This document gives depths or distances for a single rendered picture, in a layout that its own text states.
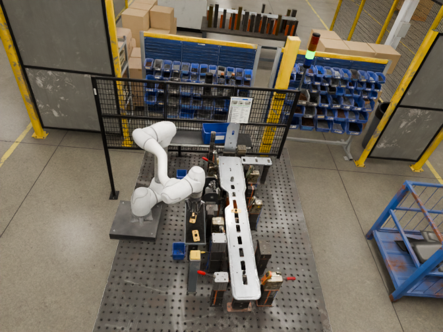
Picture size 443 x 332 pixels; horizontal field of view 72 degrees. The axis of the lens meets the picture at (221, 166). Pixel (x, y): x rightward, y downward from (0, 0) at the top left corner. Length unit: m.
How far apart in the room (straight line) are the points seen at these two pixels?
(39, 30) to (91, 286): 2.78
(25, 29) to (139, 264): 2.92
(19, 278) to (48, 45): 2.50
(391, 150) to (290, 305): 3.29
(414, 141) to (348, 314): 2.79
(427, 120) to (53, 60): 4.85
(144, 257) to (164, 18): 4.89
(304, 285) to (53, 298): 2.20
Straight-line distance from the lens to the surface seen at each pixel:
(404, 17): 6.46
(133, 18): 6.23
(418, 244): 3.67
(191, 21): 8.72
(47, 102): 4.67
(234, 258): 2.23
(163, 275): 2.48
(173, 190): 1.74
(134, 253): 2.59
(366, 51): 5.29
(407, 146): 5.26
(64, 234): 3.71
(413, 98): 4.72
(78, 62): 4.18
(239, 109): 3.05
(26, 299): 3.44
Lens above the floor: 2.88
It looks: 42 degrees down
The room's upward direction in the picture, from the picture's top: 9 degrees clockwise
